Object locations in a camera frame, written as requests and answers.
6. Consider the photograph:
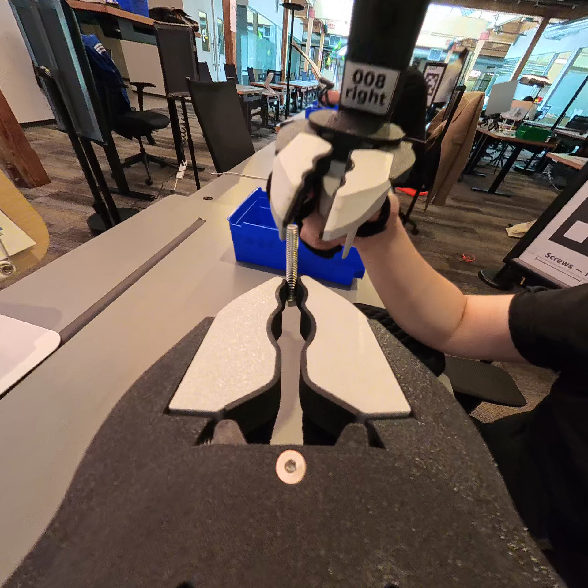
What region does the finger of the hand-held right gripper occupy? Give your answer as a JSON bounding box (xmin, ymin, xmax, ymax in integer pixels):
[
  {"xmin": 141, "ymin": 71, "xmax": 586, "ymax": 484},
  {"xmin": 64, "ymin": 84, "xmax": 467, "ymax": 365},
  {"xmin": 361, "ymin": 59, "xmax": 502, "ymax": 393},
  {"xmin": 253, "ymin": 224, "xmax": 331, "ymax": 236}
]
[
  {"xmin": 317, "ymin": 149, "xmax": 396, "ymax": 243},
  {"xmin": 268, "ymin": 132, "xmax": 334, "ymax": 242}
]

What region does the dark display on stand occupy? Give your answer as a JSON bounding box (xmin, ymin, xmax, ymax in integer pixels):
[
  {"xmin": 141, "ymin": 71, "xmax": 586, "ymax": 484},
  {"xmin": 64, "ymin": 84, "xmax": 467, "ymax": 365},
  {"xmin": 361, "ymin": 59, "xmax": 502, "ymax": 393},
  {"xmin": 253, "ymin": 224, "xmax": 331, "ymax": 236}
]
[{"xmin": 8, "ymin": 0, "xmax": 138, "ymax": 236}]

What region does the blue jacket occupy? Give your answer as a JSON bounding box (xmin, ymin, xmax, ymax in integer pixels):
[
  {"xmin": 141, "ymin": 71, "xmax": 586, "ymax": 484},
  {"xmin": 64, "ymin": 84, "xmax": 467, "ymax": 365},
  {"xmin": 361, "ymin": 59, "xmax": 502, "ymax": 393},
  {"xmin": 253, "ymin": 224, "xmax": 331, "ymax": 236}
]
[{"xmin": 83, "ymin": 34, "xmax": 129, "ymax": 134}]

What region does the person's right hand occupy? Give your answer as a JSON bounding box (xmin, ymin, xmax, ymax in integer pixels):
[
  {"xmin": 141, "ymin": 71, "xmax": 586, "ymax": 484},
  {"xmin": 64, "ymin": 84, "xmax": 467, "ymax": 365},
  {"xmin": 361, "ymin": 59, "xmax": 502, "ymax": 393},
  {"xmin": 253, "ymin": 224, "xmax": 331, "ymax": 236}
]
[{"xmin": 300, "ymin": 193, "xmax": 416, "ymax": 299}]

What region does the black white marker board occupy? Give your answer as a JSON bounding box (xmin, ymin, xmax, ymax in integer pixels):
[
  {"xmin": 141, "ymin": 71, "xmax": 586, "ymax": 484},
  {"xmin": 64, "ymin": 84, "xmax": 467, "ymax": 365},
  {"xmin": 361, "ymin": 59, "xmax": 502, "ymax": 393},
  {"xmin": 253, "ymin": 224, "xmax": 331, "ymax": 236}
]
[{"xmin": 422, "ymin": 62, "xmax": 448, "ymax": 110}]

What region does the white printed sign board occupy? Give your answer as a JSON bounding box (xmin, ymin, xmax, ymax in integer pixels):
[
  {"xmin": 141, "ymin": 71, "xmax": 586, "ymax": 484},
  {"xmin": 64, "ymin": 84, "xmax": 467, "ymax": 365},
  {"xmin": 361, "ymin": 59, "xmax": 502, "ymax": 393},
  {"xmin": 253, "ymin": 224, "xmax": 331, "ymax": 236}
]
[{"xmin": 503, "ymin": 177, "xmax": 588, "ymax": 290}]

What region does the wooden post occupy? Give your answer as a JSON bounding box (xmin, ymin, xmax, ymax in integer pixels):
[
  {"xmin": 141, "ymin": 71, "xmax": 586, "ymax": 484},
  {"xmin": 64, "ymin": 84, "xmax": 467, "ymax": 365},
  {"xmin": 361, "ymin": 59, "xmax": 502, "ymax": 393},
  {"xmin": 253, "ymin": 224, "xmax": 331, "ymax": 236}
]
[
  {"xmin": 0, "ymin": 89, "xmax": 51, "ymax": 189},
  {"xmin": 222, "ymin": 0, "xmax": 238, "ymax": 65}
]

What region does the cluttered office desk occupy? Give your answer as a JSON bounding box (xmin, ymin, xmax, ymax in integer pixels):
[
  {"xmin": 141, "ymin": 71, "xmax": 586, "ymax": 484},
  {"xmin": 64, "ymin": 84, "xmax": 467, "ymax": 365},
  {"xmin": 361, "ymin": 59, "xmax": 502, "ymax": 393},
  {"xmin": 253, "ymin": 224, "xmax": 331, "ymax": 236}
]
[{"xmin": 464, "ymin": 124, "xmax": 561, "ymax": 198}]

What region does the grey desk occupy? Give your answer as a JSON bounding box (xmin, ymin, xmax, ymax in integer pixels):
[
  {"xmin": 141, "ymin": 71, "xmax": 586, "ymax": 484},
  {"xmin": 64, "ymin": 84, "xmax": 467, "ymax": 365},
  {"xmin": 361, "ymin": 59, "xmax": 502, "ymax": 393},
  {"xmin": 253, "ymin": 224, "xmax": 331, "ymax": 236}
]
[{"xmin": 0, "ymin": 138, "xmax": 455, "ymax": 584}]

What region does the blue storage box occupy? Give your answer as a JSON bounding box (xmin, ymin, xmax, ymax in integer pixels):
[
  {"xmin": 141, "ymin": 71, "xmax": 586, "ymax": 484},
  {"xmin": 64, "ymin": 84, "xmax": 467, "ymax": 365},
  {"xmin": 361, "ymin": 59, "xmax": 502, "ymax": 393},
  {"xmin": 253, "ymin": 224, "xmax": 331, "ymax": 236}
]
[{"xmin": 107, "ymin": 0, "xmax": 150, "ymax": 17}]

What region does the instruction sheet on clipboard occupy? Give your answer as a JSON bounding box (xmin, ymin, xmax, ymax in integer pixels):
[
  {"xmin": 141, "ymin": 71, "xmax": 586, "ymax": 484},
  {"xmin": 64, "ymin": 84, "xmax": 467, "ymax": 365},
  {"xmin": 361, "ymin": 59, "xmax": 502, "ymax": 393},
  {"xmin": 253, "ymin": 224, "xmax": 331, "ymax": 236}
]
[{"xmin": 0, "ymin": 169, "xmax": 50, "ymax": 288}]

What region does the black highback chair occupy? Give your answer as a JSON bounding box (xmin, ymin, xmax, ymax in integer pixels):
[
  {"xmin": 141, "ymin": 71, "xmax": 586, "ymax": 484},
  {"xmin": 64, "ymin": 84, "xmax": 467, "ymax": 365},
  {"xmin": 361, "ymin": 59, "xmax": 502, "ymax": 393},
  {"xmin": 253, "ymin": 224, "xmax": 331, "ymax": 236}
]
[{"xmin": 186, "ymin": 77, "xmax": 256, "ymax": 175}]

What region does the row of office desks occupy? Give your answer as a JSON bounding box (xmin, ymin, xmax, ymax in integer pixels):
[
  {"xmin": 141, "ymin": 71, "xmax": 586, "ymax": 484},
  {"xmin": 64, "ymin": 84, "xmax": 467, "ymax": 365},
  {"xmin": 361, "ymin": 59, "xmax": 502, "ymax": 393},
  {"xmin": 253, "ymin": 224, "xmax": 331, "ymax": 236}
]
[{"xmin": 198, "ymin": 62, "xmax": 322, "ymax": 131}]

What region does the black panel on stand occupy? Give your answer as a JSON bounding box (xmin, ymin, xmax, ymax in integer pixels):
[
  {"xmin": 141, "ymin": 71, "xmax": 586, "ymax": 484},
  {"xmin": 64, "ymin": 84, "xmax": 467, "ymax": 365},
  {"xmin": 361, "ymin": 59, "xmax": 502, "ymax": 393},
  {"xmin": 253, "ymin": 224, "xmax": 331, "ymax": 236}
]
[{"xmin": 153, "ymin": 21, "xmax": 205, "ymax": 191}]

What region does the person's right forearm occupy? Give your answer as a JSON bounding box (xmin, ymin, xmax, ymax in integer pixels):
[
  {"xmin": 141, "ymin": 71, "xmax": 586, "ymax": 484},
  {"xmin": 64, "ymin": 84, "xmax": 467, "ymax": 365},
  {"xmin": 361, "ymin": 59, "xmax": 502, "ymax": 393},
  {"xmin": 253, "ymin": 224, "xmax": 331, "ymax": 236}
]
[{"xmin": 365, "ymin": 239, "xmax": 517, "ymax": 366}]

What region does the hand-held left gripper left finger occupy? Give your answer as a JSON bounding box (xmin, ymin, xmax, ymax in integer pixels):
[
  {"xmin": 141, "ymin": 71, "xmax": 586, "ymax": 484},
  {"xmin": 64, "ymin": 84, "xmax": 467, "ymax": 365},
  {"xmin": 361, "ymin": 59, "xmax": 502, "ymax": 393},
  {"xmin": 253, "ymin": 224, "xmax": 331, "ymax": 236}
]
[{"xmin": 168, "ymin": 276, "xmax": 282, "ymax": 419}]

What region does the tan coat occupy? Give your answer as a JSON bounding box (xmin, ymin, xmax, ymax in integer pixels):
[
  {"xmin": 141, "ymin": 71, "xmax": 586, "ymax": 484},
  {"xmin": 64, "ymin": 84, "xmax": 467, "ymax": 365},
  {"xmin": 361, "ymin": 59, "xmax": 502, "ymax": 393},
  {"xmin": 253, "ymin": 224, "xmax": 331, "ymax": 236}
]
[{"xmin": 425, "ymin": 91, "xmax": 486, "ymax": 207}]

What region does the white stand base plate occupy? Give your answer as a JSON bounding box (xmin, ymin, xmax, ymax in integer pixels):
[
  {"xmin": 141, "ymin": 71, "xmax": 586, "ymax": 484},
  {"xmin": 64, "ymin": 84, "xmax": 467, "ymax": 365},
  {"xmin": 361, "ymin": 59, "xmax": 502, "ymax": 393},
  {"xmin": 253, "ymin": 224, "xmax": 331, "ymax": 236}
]
[{"xmin": 0, "ymin": 315, "xmax": 61, "ymax": 396}]

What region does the metal bolt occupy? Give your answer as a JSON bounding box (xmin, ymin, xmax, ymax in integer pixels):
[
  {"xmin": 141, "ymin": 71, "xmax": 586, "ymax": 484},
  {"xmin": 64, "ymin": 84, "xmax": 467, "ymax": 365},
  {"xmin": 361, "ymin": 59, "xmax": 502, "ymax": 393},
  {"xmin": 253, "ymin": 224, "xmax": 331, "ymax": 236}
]
[{"xmin": 285, "ymin": 224, "xmax": 299, "ymax": 306}]

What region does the black floor lamp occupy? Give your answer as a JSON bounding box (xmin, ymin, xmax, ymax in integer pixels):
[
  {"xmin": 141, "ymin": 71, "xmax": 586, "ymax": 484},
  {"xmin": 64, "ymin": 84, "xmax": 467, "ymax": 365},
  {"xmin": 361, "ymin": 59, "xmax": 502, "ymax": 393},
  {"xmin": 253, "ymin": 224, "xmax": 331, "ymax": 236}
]
[{"xmin": 280, "ymin": 1, "xmax": 307, "ymax": 121}]

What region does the wooden top desk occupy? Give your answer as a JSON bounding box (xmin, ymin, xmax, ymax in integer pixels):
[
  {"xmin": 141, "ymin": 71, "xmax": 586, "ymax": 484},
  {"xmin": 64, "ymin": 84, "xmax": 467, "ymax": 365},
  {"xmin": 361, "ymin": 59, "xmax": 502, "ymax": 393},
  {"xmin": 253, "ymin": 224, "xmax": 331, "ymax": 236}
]
[{"xmin": 66, "ymin": 0, "xmax": 157, "ymax": 27}]

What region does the blue plastic bin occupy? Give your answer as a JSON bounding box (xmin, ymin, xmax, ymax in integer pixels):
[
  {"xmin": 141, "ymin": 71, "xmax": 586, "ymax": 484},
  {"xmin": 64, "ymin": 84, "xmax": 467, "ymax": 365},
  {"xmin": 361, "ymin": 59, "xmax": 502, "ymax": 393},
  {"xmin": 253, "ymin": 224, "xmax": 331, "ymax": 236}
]
[{"xmin": 227, "ymin": 186, "xmax": 367, "ymax": 286}]

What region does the black swivel office chair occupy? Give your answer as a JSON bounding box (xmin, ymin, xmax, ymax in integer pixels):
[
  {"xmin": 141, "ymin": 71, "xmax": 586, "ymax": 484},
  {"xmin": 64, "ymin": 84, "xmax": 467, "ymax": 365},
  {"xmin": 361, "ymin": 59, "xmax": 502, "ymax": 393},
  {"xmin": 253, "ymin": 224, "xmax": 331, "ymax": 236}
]
[{"xmin": 82, "ymin": 34, "xmax": 172, "ymax": 185}]

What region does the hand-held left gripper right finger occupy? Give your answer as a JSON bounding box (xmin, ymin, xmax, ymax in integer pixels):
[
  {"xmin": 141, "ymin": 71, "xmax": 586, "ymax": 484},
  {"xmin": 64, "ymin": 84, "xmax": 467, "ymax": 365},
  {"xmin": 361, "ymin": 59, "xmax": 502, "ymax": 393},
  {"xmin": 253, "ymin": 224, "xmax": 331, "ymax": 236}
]
[{"xmin": 299, "ymin": 275, "xmax": 413, "ymax": 421}]

